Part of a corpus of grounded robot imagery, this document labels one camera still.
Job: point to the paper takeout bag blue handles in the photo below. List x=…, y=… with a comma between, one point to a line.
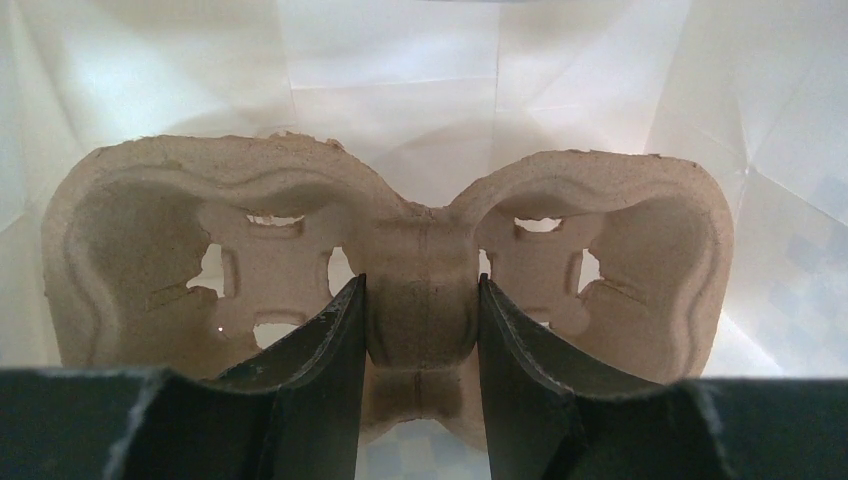
x=435, y=94

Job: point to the separated brown pulp cup carrier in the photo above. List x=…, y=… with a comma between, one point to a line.
x=171, y=250

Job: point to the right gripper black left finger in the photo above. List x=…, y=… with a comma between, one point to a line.
x=290, y=412

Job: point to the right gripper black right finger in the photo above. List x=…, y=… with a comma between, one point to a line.
x=551, y=411

